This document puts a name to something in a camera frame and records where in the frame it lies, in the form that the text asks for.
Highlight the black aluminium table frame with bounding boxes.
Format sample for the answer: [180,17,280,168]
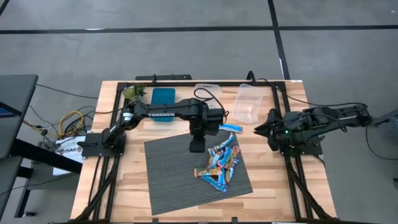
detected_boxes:
[73,79,336,224]

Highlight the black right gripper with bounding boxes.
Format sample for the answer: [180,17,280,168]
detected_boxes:
[254,108,292,152]

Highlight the blue plastic bin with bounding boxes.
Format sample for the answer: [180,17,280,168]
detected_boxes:
[150,87,177,123]

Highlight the white paper sheet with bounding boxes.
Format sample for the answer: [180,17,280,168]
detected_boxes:
[52,135,87,177]

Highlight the black metal plate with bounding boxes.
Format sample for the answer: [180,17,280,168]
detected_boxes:
[135,73,193,82]

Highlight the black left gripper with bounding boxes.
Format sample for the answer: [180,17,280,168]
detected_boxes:
[188,105,225,154]

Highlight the grey woven mat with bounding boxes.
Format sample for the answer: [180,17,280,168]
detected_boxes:
[144,129,253,216]

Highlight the black cable bundle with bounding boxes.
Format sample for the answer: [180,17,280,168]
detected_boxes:
[29,105,96,147]

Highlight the dark grey desk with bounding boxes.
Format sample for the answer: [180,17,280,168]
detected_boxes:
[0,155,24,218]
[0,73,40,159]

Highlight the grey object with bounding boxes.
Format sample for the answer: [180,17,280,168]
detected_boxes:
[373,108,398,131]

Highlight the clear plastic bin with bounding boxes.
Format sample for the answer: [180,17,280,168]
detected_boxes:
[232,83,267,124]
[194,83,223,110]

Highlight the potted succulent plant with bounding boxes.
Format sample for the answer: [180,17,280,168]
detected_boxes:
[123,84,147,105]

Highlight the black desk beam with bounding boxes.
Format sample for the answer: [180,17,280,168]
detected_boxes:
[9,138,83,175]

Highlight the yellow cable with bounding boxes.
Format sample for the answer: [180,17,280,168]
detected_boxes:
[57,110,85,139]

